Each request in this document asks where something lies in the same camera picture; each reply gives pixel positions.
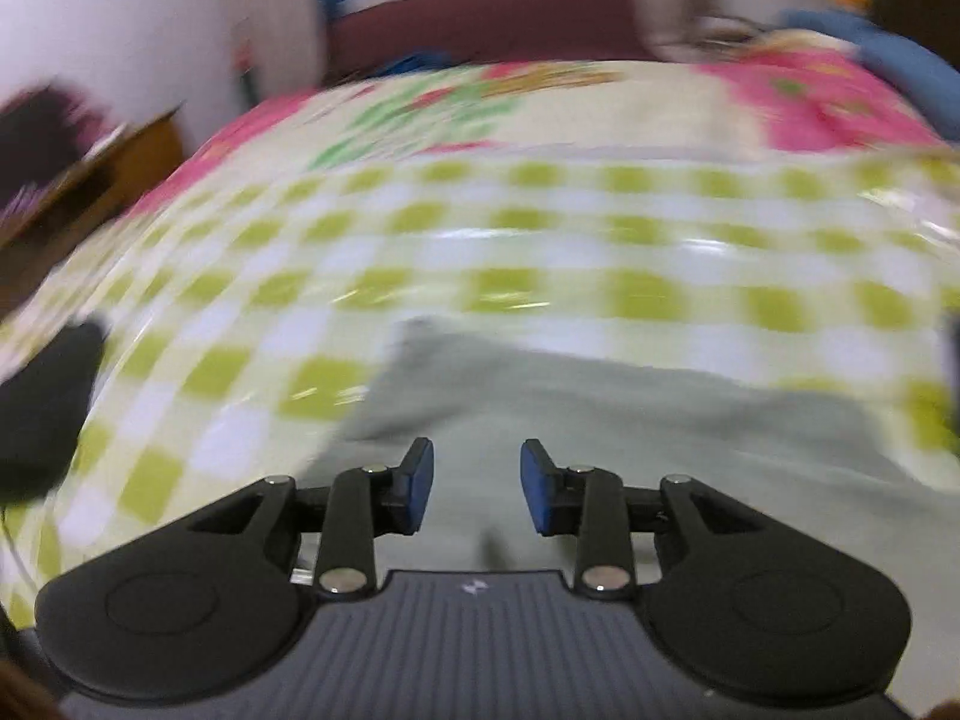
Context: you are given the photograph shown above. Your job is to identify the grey pants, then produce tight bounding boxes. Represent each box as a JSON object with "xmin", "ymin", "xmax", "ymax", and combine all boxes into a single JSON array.
[{"xmin": 299, "ymin": 319, "xmax": 958, "ymax": 710}]

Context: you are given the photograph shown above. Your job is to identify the brown wooden bedside table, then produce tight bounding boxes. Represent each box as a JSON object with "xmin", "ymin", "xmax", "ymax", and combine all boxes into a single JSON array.
[{"xmin": 2, "ymin": 107, "xmax": 185, "ymax": 319}]

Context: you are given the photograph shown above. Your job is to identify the green checkered bed cover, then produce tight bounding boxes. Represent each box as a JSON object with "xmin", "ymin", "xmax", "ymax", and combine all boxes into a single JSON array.
[{"xmin": 2, "ymin": 154, "xmax": 958, "ymax": 622}]

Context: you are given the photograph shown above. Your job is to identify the pink floral bed sheet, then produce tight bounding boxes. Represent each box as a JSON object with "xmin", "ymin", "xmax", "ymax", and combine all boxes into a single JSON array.
[{"xmin": 133, "ymin": 29, "xmax": 947, "ymax": 213}]

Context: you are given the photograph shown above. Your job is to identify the blue cloth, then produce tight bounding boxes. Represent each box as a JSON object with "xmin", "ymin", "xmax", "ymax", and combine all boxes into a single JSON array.
[{"xmin": 778, "ymin": 10, "xmax": 958, "ymax": 143}]

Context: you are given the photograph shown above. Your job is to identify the maroon headboard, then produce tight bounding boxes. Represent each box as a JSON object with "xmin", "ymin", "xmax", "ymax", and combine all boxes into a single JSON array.
[{"xmin": 319, "ymin": 0, "xmax": 658, "ymax": 85}]

